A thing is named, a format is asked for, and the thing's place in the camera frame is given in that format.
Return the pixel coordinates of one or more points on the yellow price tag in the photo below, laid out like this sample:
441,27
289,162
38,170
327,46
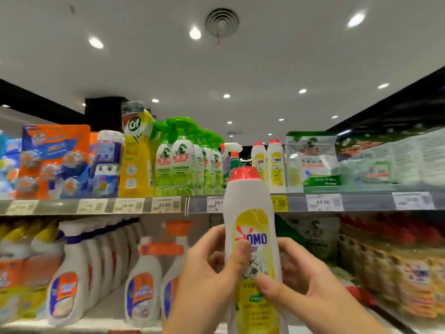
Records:
279,202

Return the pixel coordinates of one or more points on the row of green pump bottles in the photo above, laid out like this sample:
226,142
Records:
184,163

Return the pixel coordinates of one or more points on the white green-print cleaner pouch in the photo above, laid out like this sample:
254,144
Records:
316,236

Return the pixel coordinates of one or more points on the row of blue cleaner packs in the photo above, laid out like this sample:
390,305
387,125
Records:
52,163

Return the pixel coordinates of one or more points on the round ceiling vent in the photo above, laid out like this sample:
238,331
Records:
222,22

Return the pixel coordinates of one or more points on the person's left hand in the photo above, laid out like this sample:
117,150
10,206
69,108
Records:
205,281

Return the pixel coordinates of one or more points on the white price tag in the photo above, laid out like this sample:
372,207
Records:
92,206
166,203
21,206
129,205
215,203
413,200
325,201

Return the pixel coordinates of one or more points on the white blue cleaner bottle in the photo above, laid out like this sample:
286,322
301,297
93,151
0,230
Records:
108,167

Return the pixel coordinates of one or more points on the person's right hand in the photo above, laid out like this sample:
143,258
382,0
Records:
320,302

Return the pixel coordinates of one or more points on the white orange-trigger spray bottle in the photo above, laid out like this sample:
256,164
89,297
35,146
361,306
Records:
142,288
174,274

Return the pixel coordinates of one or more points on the yellow green cleaner bottle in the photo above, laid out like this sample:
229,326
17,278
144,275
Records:
135,156

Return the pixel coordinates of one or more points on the large green white cleaner pouch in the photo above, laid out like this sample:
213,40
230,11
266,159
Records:
313,163

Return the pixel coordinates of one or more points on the small green white cleaner pouch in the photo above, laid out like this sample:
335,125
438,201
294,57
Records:
421,160

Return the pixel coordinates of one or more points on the white red-capped cleaner bottle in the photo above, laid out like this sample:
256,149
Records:
258,163
250,205
276,167

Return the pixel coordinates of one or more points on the red hanging ribbon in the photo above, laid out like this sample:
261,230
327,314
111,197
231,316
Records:
218,41

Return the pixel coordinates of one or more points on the row of yellow red-capped bottles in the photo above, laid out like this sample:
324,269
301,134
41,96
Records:
403,267

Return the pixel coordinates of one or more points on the row of yellow-capped cleaner bottles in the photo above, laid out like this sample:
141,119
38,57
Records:
24,274

